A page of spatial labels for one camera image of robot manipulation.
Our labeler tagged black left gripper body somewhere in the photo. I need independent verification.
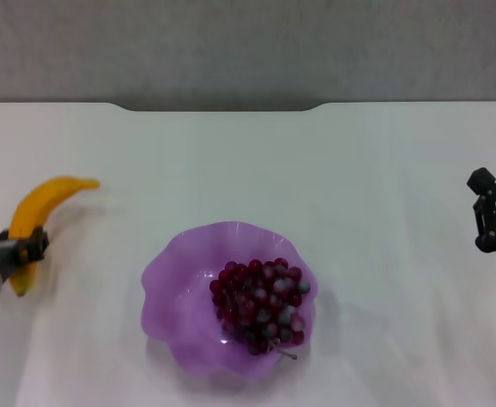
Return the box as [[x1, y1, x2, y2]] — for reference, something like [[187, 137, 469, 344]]
[[0, 237, 25, 279]]

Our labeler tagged yellow banana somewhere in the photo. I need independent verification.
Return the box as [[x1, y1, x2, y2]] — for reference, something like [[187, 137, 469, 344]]
[[7, 176, 101, 298]]

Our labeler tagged red grape bunch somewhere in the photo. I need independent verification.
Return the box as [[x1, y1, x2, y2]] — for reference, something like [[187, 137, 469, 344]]
[[209, 256, 313, 360]]

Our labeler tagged purple wavy plastic bowl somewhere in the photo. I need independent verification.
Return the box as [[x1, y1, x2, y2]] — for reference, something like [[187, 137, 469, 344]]
[[140, 220, 320, 380]]

